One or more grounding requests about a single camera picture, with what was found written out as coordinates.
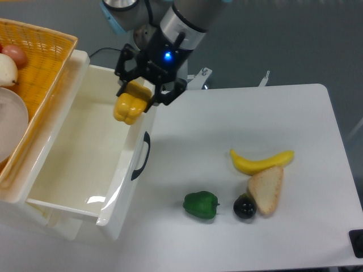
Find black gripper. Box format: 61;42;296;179
114;28;195;113

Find yellow bell pepper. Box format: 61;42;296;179
113;80;152;125

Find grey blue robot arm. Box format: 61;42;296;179
100;1;230;108

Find open upper white drawer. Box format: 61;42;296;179
27;65;156;240

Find green bell pepper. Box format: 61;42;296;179
183;191;220;220

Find white drawer cabinet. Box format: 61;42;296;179
1;50;90;240

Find yellow woven basket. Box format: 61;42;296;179
1;18;78;189

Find yellow banana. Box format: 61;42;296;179
229;149;295;176

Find white pear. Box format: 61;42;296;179
0;53;19;87

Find beige round plate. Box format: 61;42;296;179
1;87;28;163

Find toast bread slice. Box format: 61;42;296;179
247;166;284;216

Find dark purple eggplant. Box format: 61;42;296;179
233;193;257;219

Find black corner device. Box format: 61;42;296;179
348;229;363;258

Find black cable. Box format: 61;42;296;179
88;47;125;57

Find black drawer handle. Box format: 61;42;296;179
131;131;151;181

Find white metal bracket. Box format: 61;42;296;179
258;70;270;87

